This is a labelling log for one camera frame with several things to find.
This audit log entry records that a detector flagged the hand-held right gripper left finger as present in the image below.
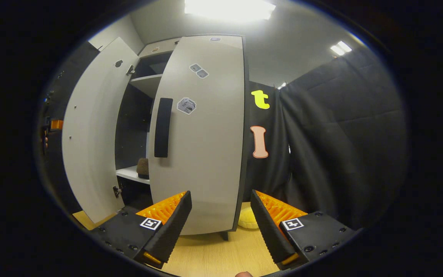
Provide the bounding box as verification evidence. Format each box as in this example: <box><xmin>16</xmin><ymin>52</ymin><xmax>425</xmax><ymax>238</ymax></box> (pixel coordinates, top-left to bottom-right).
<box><xmin>91</xmin><ymin>190</ymin><xmax>192</xmax><ymax>270</ymax></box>

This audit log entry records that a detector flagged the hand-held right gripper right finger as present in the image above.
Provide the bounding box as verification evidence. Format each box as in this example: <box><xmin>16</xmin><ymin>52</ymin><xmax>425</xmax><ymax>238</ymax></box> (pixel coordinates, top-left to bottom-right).
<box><xmin>250</xmin><ymin>189</ymin><xmax>356</xmax><ymax>272</ymax></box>

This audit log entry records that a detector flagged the grey shoe cabinet door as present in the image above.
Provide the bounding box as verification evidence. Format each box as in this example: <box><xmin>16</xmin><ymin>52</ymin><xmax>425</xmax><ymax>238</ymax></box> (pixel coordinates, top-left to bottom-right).
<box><xmin>147</xmin><ymin>35</ymin><xmax>245</xmax><ymax>236</ymax></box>
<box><xmin>62</xmin><ymin>37</ymin><xmax>140</xmax><ymax>224</ymax></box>

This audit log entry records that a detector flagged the brown fuzzy shoe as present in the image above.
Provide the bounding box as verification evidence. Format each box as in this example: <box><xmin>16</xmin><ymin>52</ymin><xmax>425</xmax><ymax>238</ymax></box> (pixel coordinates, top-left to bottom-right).
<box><xmin>136</xmin><ymin>158</ymin><xmax>150</xmax><ymax>180</ymax></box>

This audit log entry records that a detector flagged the grey shoe cabinet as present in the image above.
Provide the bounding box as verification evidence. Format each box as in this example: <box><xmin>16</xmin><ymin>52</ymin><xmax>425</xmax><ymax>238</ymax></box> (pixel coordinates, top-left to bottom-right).
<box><xmin>115</xmin><ymin>35</ymin><xmax>250</xmax><ymax>241</ymax></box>

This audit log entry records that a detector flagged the yellow round object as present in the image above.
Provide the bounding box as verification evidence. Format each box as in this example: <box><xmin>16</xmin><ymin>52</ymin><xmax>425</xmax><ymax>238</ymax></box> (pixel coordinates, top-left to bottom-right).
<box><xmin>238</xmin><ymin>208</ymin><xmax>260</xmax><ymax>230</ymax></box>

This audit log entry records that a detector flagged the small ceiling light panel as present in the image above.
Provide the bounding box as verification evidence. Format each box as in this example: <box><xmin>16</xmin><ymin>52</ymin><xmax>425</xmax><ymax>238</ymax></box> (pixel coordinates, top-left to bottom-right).
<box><xmin>330</xmin><ymin>41</ymin><xmax>353</xmax><ymax>56</ymax></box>

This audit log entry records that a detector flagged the large ceiling light panel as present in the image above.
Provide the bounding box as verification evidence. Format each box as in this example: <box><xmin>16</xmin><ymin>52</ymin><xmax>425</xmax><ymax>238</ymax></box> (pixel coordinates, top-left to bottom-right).
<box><xmin>184</xmin><ymin>0</ymin><xmax>276</xmax><ymax>22</ymax></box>

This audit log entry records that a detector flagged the black door handle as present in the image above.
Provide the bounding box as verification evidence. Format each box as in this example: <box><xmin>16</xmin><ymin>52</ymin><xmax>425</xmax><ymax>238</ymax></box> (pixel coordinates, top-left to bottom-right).
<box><xmin>154</xmin><ymin>98</ymin><xmax>173</xmax><ymax>158</ymax></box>

